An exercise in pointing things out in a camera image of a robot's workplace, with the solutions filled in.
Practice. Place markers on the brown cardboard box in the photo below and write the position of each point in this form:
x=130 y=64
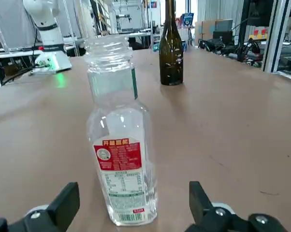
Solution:
x=203 y=29

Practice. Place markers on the black metal enclosure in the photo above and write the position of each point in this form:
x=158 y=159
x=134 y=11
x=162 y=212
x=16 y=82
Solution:
x=290 y=60

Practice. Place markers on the aluminium frame post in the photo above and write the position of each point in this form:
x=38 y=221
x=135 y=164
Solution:
x=273 y=48

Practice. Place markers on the blue cookie packet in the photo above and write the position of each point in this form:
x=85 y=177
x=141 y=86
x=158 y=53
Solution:
x=187 y=20

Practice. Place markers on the dark glass wine bottle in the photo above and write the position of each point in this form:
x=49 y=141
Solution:
x=170 y=60

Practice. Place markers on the clear plastic drink bottle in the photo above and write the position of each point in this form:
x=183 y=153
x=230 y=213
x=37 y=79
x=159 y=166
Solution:
x=121 y=120

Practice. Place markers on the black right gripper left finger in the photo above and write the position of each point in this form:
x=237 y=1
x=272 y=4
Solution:
x=63 y=205

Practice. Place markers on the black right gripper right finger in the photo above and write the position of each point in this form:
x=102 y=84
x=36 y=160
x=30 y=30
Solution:
x=201 y=205

